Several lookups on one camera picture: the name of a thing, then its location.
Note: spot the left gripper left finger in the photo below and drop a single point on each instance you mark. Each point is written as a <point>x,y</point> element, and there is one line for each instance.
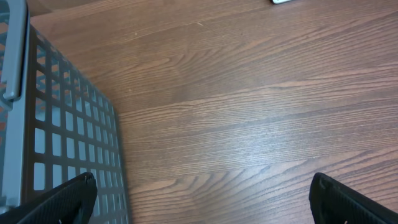
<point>70,202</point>

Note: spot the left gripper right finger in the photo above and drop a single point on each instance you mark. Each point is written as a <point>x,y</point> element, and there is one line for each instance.
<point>332,202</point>

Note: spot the grey plastic mesh basket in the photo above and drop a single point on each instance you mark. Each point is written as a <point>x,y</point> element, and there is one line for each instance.
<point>55,124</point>

